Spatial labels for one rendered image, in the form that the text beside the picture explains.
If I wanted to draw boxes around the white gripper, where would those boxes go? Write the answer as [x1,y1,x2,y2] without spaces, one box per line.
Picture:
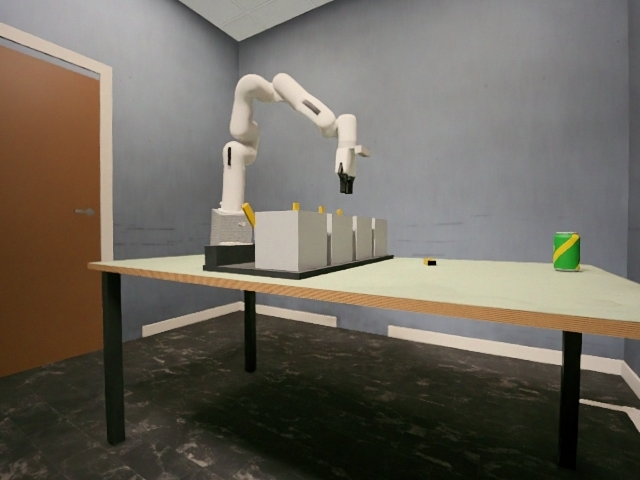
[335,147,356,194]

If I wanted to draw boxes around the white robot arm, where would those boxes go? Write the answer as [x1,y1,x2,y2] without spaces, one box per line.
[218,74,370,215]

